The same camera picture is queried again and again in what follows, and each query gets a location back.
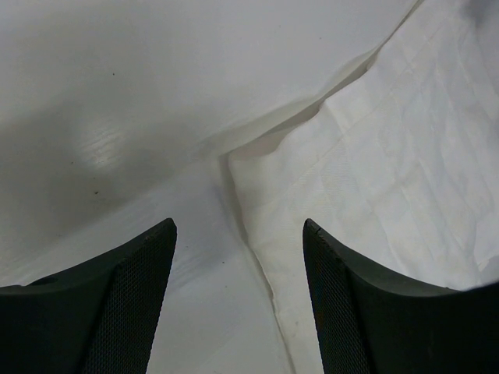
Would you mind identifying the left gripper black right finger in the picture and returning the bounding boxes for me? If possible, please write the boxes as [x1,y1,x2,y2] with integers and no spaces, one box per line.
[303,220,498,373]

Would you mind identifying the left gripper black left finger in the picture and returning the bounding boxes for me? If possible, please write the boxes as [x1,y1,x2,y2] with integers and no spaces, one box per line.
[1,218,177,373]

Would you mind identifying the white pleated skirt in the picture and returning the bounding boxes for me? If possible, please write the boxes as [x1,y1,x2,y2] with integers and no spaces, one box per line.
[228,1,498,373]

